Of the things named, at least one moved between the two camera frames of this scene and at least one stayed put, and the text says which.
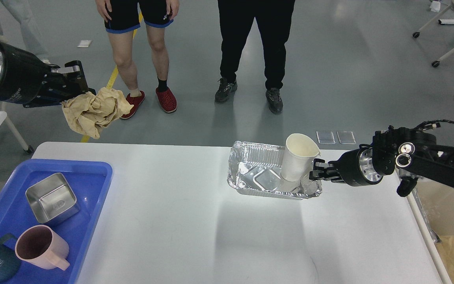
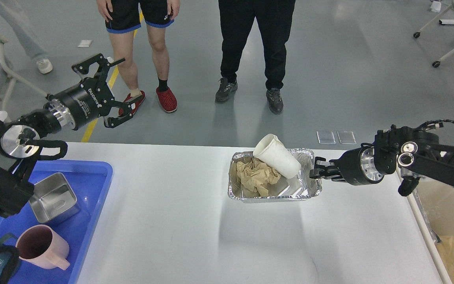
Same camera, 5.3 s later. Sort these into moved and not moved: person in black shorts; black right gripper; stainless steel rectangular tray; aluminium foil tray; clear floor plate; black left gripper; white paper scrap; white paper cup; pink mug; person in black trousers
Moved: black left gripper; aluminium foil tray; white paper cup
Not moved: clear floor plate; person in black shorts; white paper scrap; person in black trousers; stainless steel rectangular tray; pink mug; black right gripper
